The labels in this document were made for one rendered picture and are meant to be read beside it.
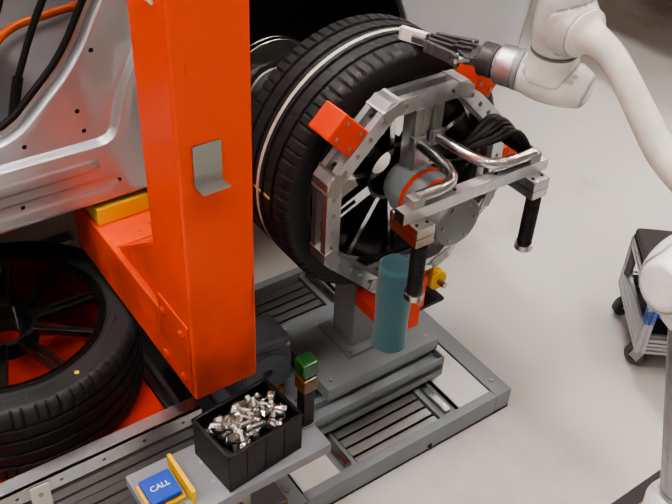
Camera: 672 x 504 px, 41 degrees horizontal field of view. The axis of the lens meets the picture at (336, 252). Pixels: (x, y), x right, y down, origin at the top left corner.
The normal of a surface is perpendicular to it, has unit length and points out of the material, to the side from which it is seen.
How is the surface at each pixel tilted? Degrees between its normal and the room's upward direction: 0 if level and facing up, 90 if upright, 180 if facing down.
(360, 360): 0
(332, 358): 0
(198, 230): 90
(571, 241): 0
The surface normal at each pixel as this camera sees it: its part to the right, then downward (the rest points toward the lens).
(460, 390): 0.04, -0.78
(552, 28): -0.76, 0.44
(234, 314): 0.57, 0.53
